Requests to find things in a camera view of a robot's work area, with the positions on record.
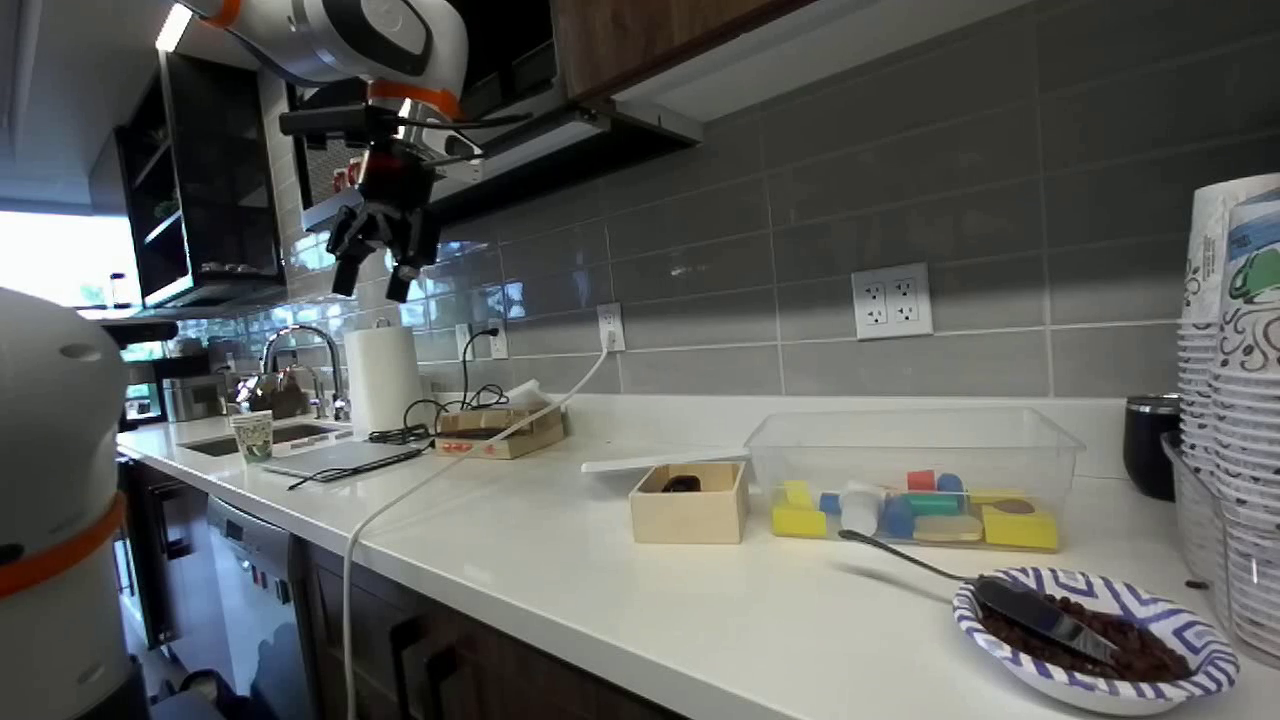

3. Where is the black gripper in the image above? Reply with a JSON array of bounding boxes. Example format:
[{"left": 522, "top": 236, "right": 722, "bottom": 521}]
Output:
[{"left": 325, "top": 140, "right": 447, "bottom": 306}]

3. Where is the clear plastic tote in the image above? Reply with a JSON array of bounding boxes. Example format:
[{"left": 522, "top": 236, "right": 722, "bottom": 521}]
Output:
[{"left": 739, "top": 402, "right": 1086, "bottom": 555}]

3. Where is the grey counter mat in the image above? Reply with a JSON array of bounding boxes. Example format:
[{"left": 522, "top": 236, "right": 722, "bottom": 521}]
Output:
[{"left": 261, "top": 435, "right": 433, "bottom": 482}]

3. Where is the chrome sink faucet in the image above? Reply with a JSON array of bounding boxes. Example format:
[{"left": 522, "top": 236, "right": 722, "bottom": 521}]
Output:
[{"left": 261, "top": 320, "right": 353, "bottom": 423}]

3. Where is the white paper towel roll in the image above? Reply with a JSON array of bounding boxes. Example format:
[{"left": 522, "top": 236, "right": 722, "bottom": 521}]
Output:
[{"left": 342, "top": 322, "right": 423, "bottom": 435}]

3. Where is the small black gooseneck tap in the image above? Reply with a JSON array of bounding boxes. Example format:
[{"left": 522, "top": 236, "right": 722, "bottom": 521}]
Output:
[{"left": 455, "top": 322, "right": 513, "bottom": 410}]

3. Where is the steel sink basin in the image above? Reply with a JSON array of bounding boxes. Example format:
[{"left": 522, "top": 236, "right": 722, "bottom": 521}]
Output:
[{"left": 185, "top": 417, "right": 344, "bottom": 464}]

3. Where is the black open shelf unit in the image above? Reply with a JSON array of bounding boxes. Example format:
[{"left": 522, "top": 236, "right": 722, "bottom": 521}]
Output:
[{"left": 111, "top": 51, "right": 292, "bottom": 320}]

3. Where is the flat wooden tray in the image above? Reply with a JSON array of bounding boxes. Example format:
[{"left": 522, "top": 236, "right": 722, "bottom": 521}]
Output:
[{"left": 433, "top": 396, "right": 577, "bottom": 464}]

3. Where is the small printed paper cup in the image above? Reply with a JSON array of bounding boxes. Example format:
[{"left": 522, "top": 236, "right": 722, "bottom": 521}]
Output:
[{"left": 228, "top": 409, "right": 279, "bottom": 469}]

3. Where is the black coffee machine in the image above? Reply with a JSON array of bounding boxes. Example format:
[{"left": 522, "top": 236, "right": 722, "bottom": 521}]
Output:
[{"left": 116, "top": 337, "right": 231, "bottom": 432}]

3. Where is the dark under-cabinet shelf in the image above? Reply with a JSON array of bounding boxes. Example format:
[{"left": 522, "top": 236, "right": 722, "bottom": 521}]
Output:
[{"left": 295, "top": 92, "right": 707, "bottom": 230}]

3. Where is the steel dishwasher front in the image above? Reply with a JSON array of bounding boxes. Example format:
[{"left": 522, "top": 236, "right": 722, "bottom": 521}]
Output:
[{"left": 196, "top": 496, "right": 319, "bottom": 720}]

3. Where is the brown wooden upper cabinet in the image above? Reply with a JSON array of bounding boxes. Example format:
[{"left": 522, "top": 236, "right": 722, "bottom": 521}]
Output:
[{"left": 549, "top": 0, "right": 814, "bottom": 102}]

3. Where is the dark wooden lower cabinet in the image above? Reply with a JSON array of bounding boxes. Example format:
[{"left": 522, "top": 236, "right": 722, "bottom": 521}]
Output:
[{"left": 287, "top": 537, "right": 687, "bottom": 720}]

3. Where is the small wooden box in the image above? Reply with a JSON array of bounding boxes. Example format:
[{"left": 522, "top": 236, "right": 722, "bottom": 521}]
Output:
[{"left": 624, "top": 456, "right": 753, "bottom": 546}]

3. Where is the yellow wedge block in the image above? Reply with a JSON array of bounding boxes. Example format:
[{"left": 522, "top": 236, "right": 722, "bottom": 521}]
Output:
[{"left": 767, "top": 475, "right": 837, "bottom": 545}]

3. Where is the blue rectangular block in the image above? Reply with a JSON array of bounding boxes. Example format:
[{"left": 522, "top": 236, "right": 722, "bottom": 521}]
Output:
[{"left": 875, "top": 496, "right": 921, "bottom": 545}]

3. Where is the natural wooden block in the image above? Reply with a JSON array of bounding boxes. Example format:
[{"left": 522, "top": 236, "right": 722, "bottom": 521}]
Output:
[{"left": 907, "top": 512, "right": 988, "bottom": 546}]

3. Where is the yellow rectangular block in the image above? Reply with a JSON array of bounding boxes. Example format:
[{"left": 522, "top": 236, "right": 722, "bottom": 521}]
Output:
[{"left": 976, "top": 498, "right": 1066, "bottom": 555}]

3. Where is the black tumbler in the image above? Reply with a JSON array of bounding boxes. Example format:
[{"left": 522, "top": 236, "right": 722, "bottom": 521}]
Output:
[{"left": 1119, "top": 388, "right": 1187, "bottom": 504}]

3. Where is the white paper cup stack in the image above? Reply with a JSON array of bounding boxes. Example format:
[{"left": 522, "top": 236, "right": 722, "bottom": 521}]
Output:
[{"left": 1171, "top": 167, "right": 1280, "bottom": 464}]

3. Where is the brown coffee grounds pile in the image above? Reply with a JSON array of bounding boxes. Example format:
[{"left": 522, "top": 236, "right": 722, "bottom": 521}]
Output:
[{"left": 976, "top": 595, "right": 1202, "bottom": 683}]

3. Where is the printed paper cup stack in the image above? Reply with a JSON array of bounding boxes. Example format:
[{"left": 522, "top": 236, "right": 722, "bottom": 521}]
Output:
[{"left": 1207, "top": 186, "right": 1280, "bottom": 670}]

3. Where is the blue patterned paper plate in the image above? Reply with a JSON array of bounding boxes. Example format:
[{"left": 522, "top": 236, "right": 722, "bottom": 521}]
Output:
[{"left": 949, "top": 564, "right": 1244, "bottom": 720}]

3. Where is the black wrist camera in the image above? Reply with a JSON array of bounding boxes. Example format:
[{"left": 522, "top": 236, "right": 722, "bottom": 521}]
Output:
[{"left": 277, "top": 100, "right": 489, "bottom": 163}]

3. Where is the white power cable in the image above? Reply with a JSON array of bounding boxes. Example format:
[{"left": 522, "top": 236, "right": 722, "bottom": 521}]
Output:
[{"left": 338, "top": 337, "right": 619, "bottom": 720}]

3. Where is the white double wall outlet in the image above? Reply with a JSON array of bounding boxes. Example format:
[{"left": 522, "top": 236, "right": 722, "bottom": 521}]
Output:
[{"left": 850, "top": 258, "right": 939, "bottom": 342}]

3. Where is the black metal-handled spatula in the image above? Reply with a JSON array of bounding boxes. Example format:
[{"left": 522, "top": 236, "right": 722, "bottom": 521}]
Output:
[{"left": 837, "top": 525, "right": 1126, "bottom": 667}]

